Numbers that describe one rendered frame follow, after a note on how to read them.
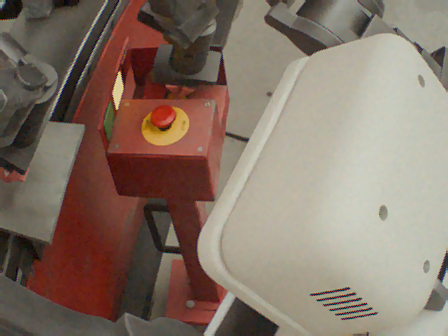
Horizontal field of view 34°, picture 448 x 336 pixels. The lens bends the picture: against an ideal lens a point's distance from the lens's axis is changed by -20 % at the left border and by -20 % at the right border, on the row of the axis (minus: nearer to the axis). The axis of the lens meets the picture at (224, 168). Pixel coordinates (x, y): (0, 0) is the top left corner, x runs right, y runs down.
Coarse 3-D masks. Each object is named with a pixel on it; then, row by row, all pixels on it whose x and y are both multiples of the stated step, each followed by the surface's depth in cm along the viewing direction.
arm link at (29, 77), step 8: (0, 40) 84; (8, 40) 84; (0, 48) 83; (8, 48) 84; (16, 48) 84; (0, 56) 81; (8, 56) 83; (16, 56) 84; (0, 64) 81; (8, 64) 81; (16, 64) 81; (32, 64) 81; (16, 72) 77; (24, 72) 78; (32, 72) 79; (40, 72) 81; (16, 80) 76; (24, 80) 76; (32, 80) 78; (40, 80) 80; (24, 88) 77; (32, 88) 77
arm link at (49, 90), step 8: (24, 56) 84; (32, 56) 85; (24, 64) 83; (40, 64) 85; (48, 64) 86; (48, 72) 85; (48, 80) 84; (56, 80) 85; (48, 88) 84; (56, 88) 85; (40, 96) 83; (48, 96) 84; (40, 104) 83; (48, 104) 85; (32, 112) 84; (40, 112) 85; (32, 120) 86; (40, 120) 87
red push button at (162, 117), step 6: (156, 108) 130; (162, 108) 130; (168, 108) 130; (156, 114) 130; (162, 114) 129; (168, 114) 129; (174, 114) 130; (150, 120) 130; (156, 120) 129; (162, 120) 129; (168, 120) 129; (174, 120) 130; (156, 126) 129; (162, 126) 129; (168, 126) 130
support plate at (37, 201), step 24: (48, 144) 104; (72, 144) 104; (48, 168) 102; (0, 192) 101; (24, 192) 100; (48, 192) 100; (0, 216) 99; (24, 216) 98; (48, 216) 98; (48, 240) 96
